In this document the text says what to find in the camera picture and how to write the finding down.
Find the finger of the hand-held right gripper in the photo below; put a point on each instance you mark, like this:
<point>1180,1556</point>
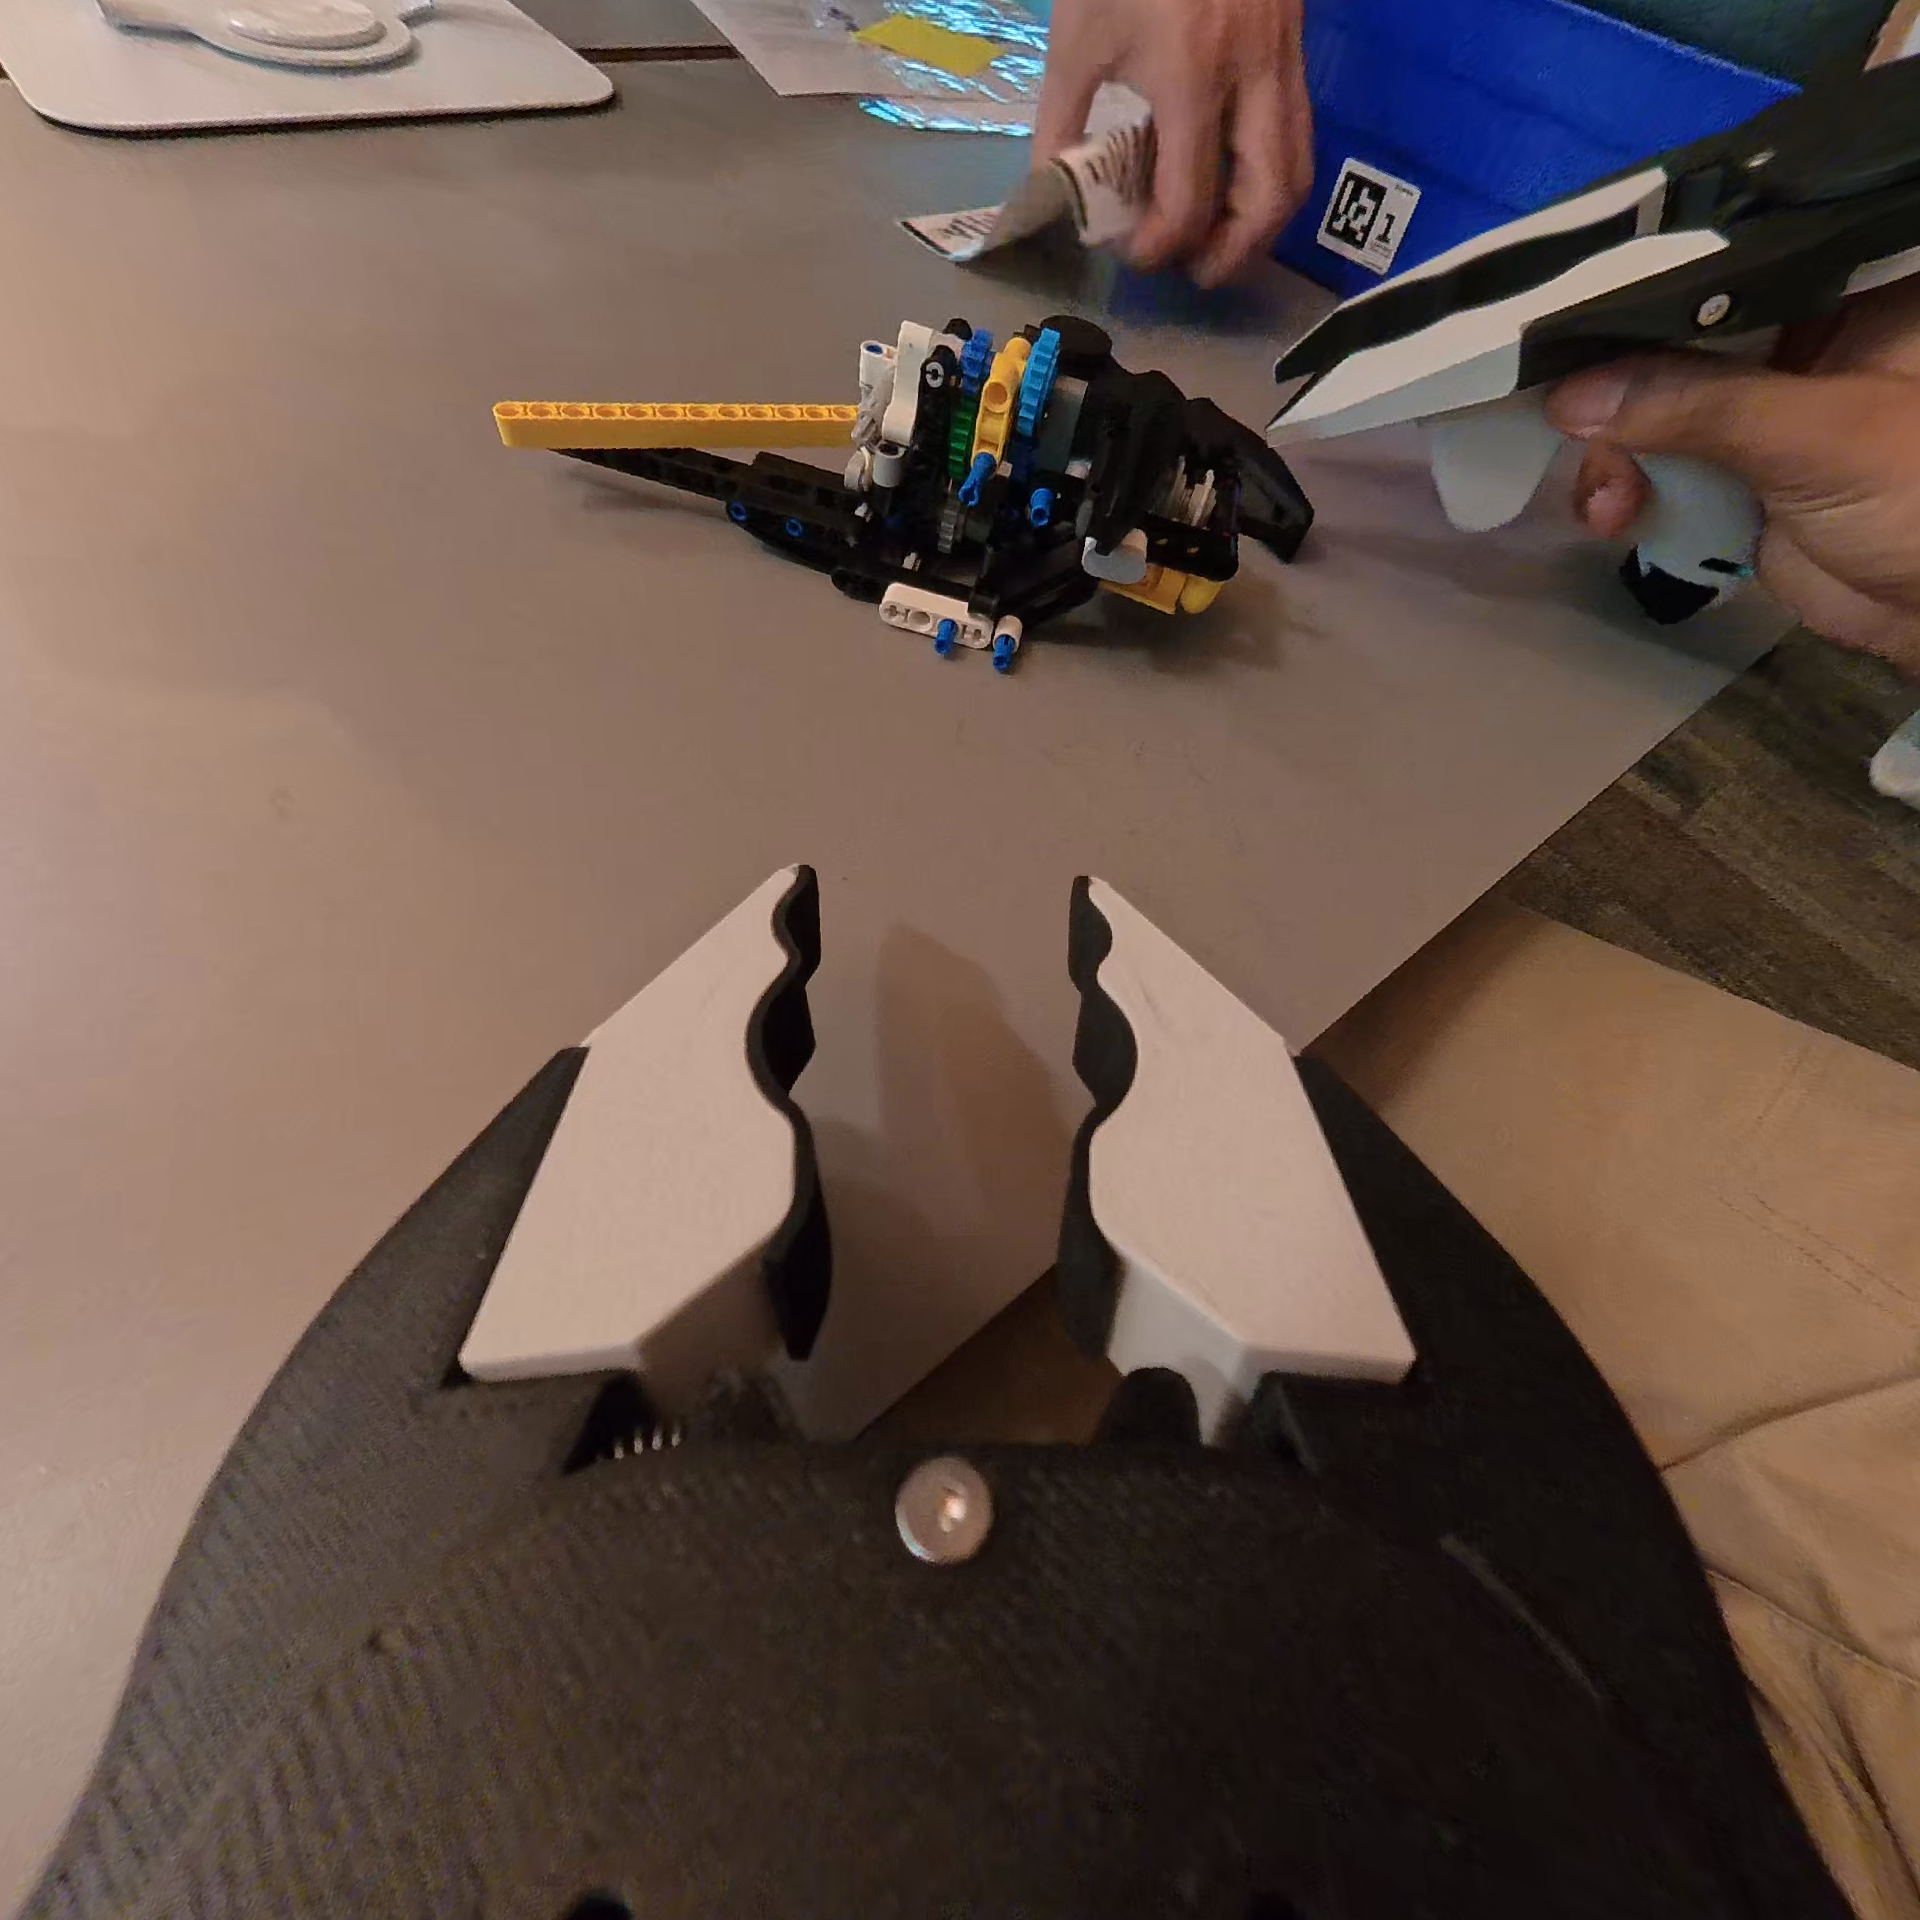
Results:
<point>1427,383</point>
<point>1591,217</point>

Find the person's right hand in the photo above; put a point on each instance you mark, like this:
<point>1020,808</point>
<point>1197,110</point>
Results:
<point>1847,449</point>

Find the white tablet stand base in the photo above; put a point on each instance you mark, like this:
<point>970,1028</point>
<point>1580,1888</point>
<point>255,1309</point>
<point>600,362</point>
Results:
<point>495,83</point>

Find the clear plastic bag with paper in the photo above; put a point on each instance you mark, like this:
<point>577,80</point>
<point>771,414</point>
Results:
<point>780,45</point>

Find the black yellow lego model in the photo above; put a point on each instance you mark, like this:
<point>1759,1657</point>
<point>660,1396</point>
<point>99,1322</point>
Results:
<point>1139,436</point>

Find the yellow paper piece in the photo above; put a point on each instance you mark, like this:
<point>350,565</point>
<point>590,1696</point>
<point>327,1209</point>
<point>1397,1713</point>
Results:
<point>929,45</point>

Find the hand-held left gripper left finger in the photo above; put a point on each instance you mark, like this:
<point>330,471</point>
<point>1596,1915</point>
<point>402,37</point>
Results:
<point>645,1186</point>

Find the person's leg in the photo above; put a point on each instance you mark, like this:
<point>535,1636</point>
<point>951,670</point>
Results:
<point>1726,1201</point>

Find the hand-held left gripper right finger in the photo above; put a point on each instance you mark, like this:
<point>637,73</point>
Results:
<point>1245,1216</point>

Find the blue plastic bin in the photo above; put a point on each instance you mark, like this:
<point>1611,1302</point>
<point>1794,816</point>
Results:
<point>1501,104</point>

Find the zebra striped sticker sheet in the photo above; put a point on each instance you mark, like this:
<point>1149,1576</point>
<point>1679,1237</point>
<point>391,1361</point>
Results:
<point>1111,180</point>

